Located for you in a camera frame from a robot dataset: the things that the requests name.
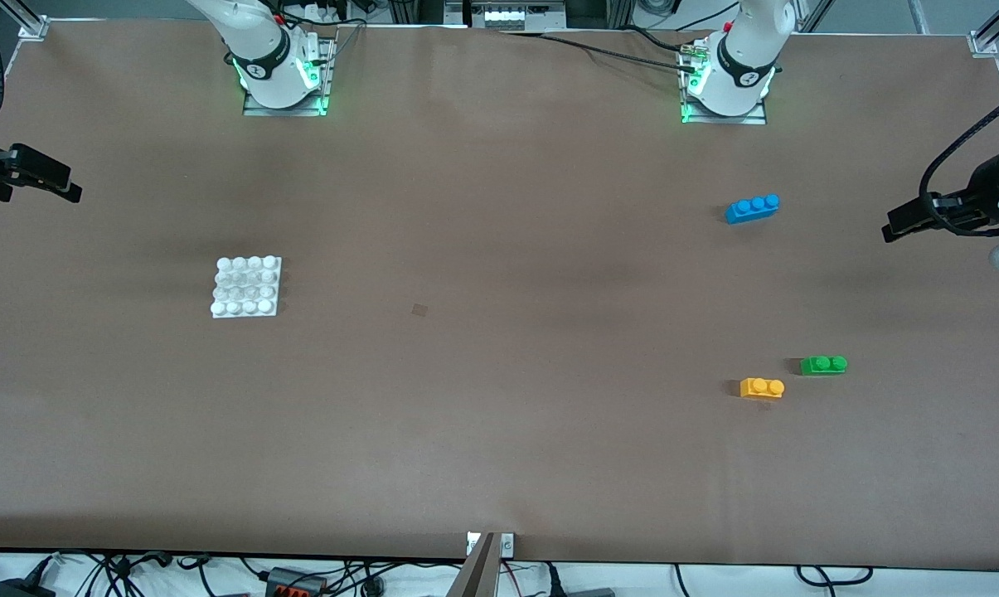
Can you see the white power strip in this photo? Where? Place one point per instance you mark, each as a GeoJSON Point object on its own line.
{"type": "Point", "coordinates": [507, 15]}

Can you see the grey angled beam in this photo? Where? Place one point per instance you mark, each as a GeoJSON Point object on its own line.
{"type": "Point", "coordinates": [476, 576]}

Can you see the small metal edge bracket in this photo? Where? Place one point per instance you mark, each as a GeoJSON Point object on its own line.
{"type": "Point", "coordinates": [507, 544]}

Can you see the blue three-stud block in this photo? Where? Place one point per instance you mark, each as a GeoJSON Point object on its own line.
{"type": "Point", "coordinates": [752, 210]}

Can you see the metal corner bracket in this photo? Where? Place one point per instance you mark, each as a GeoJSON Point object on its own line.
{"type": "Point", "coordinates": [984, 44]}
{"type": "Point", "coordinates": [33, 29]}

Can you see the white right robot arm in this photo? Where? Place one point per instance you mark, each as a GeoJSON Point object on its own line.
{"type": "Point", "coordinates": [263, 58]}

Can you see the white studded base plate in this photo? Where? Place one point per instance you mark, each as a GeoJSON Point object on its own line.
{"type": "Point", "coordinates": [246, 286]}

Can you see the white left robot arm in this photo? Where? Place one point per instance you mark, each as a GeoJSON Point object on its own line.
{"type": "Point", "coordinates": [739, 66]}

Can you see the green two-stud block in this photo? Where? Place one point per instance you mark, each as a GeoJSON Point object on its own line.
{"type": "Point", "coordinates": [822, 366]}

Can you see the yellow two-stud block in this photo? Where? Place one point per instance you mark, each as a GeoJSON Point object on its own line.
{"type": "Point", "coordinates": [760, 388]}

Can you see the black power adapter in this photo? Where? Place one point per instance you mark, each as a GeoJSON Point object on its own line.
{"type": "Point", "coordinates": [18, 589]}

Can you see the black orange terminal connector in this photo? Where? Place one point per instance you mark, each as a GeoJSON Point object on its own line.
{"type": "Point", "coordinates": [296, 583]}

